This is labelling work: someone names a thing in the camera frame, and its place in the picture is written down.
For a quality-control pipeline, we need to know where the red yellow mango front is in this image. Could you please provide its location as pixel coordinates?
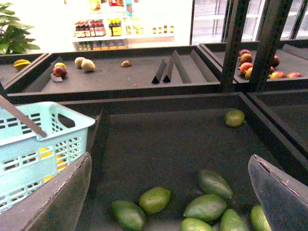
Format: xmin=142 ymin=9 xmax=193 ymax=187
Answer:
xmin=268 ymin=71 xmax=286 ymax=79

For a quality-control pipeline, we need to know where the grey flat piece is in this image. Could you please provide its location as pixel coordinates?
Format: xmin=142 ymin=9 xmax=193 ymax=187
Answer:
xmin=50 ymin=73 xmax=63 ymax=82

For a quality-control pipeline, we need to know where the red green mango front left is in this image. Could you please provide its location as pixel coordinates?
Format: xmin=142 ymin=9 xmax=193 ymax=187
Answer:
xmin=244 ymin=67 xmax=253 ymax=80

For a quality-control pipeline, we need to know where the black front left tray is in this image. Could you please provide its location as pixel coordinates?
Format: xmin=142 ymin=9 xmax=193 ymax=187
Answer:
xmin=247 ymin=89 xmax=308 ymax=157

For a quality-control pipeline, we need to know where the black triangular divider one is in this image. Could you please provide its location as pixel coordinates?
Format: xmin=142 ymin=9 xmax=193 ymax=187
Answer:
xmin=152 ymin=59 xmax=166 ymax=84

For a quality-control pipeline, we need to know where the green lime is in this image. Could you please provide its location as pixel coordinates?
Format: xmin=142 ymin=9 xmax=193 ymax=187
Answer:
xmin=224 ymin=109 xmax=245 ymax=128
xmin=139 ymin=186 xmax=171 ymax=214

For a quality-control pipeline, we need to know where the green mango bottom right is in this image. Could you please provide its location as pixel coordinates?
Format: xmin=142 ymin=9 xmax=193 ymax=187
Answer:
xmin=219 ymin=209 xmax=248 ymax=231

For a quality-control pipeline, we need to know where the black triangular divider two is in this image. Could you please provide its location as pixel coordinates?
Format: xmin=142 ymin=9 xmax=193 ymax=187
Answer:
xmin=163 ymin=57 xmax=174 ymax=83

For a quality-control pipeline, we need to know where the beige fruit right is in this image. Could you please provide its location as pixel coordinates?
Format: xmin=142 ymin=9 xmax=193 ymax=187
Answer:
xmin=81 ymin=59 xmax=96 ymax=72

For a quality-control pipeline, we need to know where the black shelf post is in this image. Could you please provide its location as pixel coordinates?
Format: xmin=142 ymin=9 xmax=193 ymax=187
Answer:
xmin=249 ymin=0 xmax=292 ymax=92
xmin=220 ymin=0 xmax=249 ymax=92

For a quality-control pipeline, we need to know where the black long divider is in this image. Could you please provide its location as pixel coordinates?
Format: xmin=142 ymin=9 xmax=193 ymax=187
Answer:
xmin=190 ymin=50 xmax=218 ymax=82
xmin=172 ymin=50 xmax=191 ymax=84

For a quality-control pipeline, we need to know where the green lime front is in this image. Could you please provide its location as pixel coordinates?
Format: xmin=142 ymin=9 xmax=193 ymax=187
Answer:
xmin=139 ymin=186 xmax=171 ymax=214

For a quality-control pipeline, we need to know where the yellow star fruit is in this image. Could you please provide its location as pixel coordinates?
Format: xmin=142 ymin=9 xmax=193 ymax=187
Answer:
xmin=13 ymin=59 xmax=31 ymax=71

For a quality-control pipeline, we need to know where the black rear fruit tray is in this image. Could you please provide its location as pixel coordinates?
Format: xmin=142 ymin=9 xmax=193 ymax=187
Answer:
xmin=0 ymin=46 xmax=222 ymax=103

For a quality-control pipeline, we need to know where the beige fruit left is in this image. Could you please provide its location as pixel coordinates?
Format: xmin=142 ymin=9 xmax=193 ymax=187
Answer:
xmin=75 ymin=57 xmax=85 ymax=69

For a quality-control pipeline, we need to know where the green mango bottom centre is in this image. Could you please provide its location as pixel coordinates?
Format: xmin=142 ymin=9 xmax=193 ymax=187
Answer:
xmin=180 ymin=218 xmax=214 ymax=231

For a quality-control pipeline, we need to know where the black shelf post right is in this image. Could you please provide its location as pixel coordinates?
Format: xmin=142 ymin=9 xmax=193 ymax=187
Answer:
xmin=249 ymin=0 xmax=292 ymax=92

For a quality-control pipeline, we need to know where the green lime far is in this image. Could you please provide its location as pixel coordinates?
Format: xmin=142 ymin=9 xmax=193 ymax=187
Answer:
xmin=224 ymin=109 xmax=245 ymax=128

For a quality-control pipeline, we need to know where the green mango behind finger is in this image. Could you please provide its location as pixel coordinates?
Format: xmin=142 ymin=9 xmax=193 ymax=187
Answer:
xmin=250 ymin=205 xmax=272 ymax=231

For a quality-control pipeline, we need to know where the dark mango behind post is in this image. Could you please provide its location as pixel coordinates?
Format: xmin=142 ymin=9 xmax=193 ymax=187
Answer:
xmin=269 ymin=66 xmax=275 ymax=75

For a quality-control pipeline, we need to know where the black far left tray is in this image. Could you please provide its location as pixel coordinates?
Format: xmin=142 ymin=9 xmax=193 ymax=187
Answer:
xmin=0 ymin=53 xmax=48 ymax=87

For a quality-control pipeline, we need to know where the green red mango back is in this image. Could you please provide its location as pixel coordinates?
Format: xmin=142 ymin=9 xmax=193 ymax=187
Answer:
xmin=239 ymin=53 xmax=253 ymax=64

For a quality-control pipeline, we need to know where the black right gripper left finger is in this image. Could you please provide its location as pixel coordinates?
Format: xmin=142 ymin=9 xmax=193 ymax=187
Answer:
xmin=0 ymin=152 xmax=91 ymax=231

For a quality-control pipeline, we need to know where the red mango front right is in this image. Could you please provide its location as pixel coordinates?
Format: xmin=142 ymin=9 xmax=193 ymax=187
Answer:
xmin=286 ymin=72 xmax=303 ymax=78

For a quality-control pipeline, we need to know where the black long divider right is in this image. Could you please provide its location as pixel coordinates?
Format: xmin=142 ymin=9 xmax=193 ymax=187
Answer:
xmin=190 ymin=50 xmax=218 ymax=82

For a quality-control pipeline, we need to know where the dark red fruit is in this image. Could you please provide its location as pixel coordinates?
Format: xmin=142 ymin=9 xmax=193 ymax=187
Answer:
xmin=52 ymin=66 xmax=67 ymax=77

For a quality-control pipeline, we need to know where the red mango far back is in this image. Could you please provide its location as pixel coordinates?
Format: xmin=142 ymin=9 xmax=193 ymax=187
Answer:
xmin=238 ymin=49 xmax=251 ymax=57

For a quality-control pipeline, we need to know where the dark basket handle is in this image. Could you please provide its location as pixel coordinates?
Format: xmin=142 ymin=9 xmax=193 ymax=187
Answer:
xmin=0 ymin=95 xmax=47 ymax=138

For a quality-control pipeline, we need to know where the light blue plastic basket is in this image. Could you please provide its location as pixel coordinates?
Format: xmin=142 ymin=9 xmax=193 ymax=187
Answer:
xmin=0 ymin=102 xmax=95 ymax=213

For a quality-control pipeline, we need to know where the beige fruit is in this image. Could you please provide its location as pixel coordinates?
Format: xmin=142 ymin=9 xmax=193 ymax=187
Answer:
xmin=75 ymin=57 xmax=85 ymax=69
xmin=81 ymin=59 xmax=96 ymax=72

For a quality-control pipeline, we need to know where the black lime tray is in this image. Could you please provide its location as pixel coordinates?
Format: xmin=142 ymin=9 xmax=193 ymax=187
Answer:
xmin=65 ymin=93 xmax=308 ymax=231

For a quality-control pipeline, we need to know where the black shelf post left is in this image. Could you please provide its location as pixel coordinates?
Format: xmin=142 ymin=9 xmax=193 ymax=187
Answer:
xmin=220 ymin=0 xmax=249 ymax=92

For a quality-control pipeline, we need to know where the yellow green fruit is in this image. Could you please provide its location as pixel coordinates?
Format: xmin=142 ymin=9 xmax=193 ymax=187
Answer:
xmin=54 ymin=62 xmax=67 ymax=70

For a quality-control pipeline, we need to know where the brown halved fruit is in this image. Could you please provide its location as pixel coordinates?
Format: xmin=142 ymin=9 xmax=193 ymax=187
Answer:
xmin=121 ymin=60 xmax=132 ymax=68

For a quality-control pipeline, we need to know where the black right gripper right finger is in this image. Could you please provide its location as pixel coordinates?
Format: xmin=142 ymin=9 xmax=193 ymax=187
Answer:
xmin=248 ymin=155 xmax=308 ymax=231

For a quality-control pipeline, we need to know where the dark red mango right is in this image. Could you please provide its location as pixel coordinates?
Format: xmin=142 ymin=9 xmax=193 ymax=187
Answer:
xmin=271 ymin=55 xmax=280 ymax=68

